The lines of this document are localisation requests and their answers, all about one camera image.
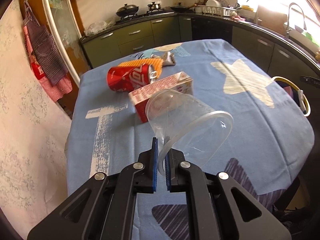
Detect red white milk carton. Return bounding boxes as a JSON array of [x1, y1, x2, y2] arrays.
[[129, 72, 193, 123]]

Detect red crushed cola can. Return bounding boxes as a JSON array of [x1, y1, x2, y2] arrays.
[[106, 63, 157, 92]]

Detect checkered hanging apron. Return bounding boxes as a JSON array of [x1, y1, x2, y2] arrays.
[[23, 0, 73, 102]]

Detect chrome kitchen faucet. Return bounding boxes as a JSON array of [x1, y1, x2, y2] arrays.
[[284, 2, 307, 39]]

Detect white dish rack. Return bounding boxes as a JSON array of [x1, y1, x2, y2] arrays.
[[194, 0, 238, 17]]

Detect black gas stove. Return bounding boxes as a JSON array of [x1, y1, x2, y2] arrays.
[[116, 2, 173, 24]]

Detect orange foam fruit net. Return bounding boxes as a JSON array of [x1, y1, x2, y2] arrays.
[[118, 58, 164, 79]]

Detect green kitchen cabinets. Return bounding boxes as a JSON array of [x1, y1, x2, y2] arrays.
[[80, 12, 319, 79]]

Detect clear plastic cup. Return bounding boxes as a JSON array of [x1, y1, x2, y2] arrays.
[[146, 89, 234, 176]]

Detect blue star-print tablecloth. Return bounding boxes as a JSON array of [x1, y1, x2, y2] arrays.
[[67, 40, 315, 209]]

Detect black wok with lid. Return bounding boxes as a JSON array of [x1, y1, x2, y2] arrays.
[[116, 4, 139, 18]]

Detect wooden cutting board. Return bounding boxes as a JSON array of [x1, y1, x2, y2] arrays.
[[256, 5, 287, 36]]

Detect yellow-rimmed trash bin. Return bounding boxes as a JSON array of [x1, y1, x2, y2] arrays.
[[272, 76, 311, 117]]

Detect crumpled silver snack wrapper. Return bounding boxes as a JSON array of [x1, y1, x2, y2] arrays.
[[151, 51, 176, 66]]

